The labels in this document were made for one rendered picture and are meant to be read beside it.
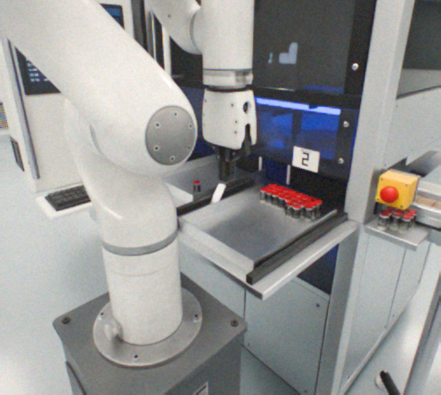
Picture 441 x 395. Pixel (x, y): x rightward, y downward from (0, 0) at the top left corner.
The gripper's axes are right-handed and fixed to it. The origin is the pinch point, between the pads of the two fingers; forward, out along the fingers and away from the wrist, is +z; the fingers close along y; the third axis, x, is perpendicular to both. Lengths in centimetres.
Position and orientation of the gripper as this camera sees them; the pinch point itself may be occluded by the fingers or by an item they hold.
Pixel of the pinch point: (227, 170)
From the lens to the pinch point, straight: 62.3
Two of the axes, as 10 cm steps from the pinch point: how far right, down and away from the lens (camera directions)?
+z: 0.0, 9.3, 3.7
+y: -6.9, -2.7, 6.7
